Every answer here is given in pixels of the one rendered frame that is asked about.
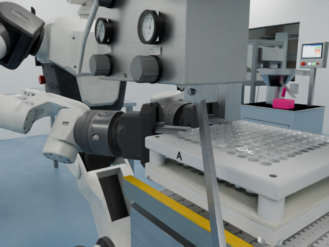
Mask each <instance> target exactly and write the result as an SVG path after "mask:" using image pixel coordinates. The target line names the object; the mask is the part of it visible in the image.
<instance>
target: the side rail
mask: <svg viewBox="0 0 329 247"><path fill-rule="evenodd" d="M123 194H124V195H125V196H127V197H128V198H130V199H131V200H132V201H134V202H135V203H136V204H138V205H139V206H141V207H142V208H143V209H145V210H146V211H148V212H149V213H150V214H152V215H153V216H155V217H156V218H158V219H159V220H160V221H162V222H163V223H165V224H166V225H167V226H169V227H170V228H172V229H173V230H174V231H176V232H177V233H179V234H180V235H182V236H183V237H184V238H186V239H187V240H189V241H190V242H191V243H193V244H194V245H196V246H197V247H212V236H211V233H210V232H208V231H207V230H205V229H204V228H202V227H200V226H199V225H197V224H196V223H194V222H192V221H191V220H189V219H188V218H186V217H184V216H183V215H181V214H179V213H178V212H176V211H175V210H173V209H171V208H170V207H168V206H167V205H165V204H163V203H162V202H160V201H159V200H157V199H155V198H154V197H152V196H151V195H149V194H148V193H146V192H144V191H143V190H141V189H140V188H138V187H136V186H135V185H133V184H132V183H130V182H128V181H127V180H125V179H123Z"/></svg>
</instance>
